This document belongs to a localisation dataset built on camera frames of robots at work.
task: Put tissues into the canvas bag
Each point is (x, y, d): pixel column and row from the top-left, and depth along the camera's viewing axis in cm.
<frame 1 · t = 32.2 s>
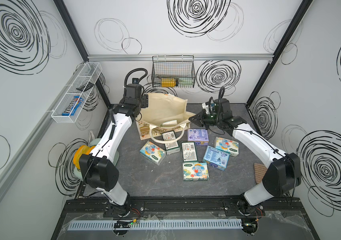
left hand: (136, 96, 81), fingers open
right hand: (190, 118, 77), fingers closed
floral canvas tote bag: (166, 112, 101), point 13 cm above the table
purple tissue pack: (199, 136, 96), point 7 cm above the table
green tissue pack left: (171, 148, 91), point 6 cm above the table
green tissue pack right: (189, 151, 89), point 7 cm above the table
elephant tissue pack left: (153, 152, 89), point 6 cm above the table
blue tissue pack upper: (216, 158, 87), point 7 cm above the table
elephant tissue pack right: (228, 145, 93), point 6 cm above the table

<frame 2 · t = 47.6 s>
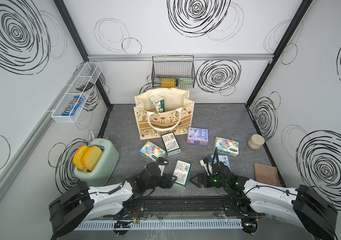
left hand: (172, 178, 81), fingers open
right hand: (194, 181, 79), fingers open
floral canvas tote bag: (177, 118, 88), point 20 cm above the table
green tissue pack right: (182, 171, 82), point 6 cm above the table
beige round jar: (256, 142, 94), point 7 cm above the table
yellow toast slice right: (91, 157, 71), point 21 cm above the table
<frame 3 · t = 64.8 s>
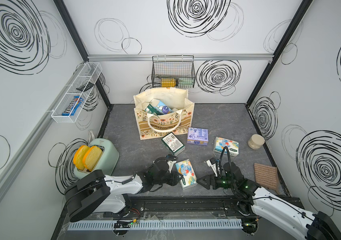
left hand: (181, 177, 80), fingers open
right hand: (200, 181, 78), fingers open
green tissue pack right: (151, 109, 89), point 23 cm above the table
elephant tissue pack left: (185, 169, 82), point 6 cm above the table
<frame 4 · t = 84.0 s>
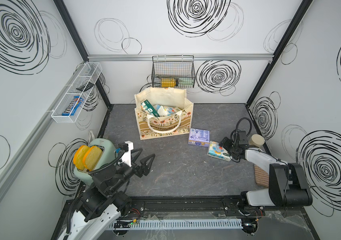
left hand: (148, 153, 63), fingers open
right hand: (226, 146, 93), fingers open
green tissue pack left: (148, 108, 88), point 24 cm above the table
elephant tissue pack right: (216, 150, 91), point 6 cm above the table
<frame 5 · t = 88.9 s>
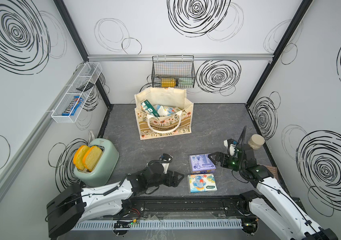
left hand: (179, 176, 77), fingers open
right hand: (215, 157, 79), fingers open
purple tissue pack: (201, 163, 84), point 7 cm above the table
elephant tissue pack right: (199, 183, 78), point 6 cm above the table
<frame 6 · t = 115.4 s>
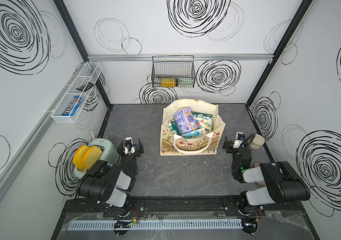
left hand: (129, 140, 85), fingers open
right hand: (237, 138, 88), fingers open
floral canvas tote bag: (173, 145, 73), point 23 cm above the table
purple tissue pack: (185, 121, 82), point 24 cm above the table
green tissue pack left: (173, 127, 84), point 20 cm above the table
elephant tissue pack right: (202, 120, 84), point 23 cm above the table
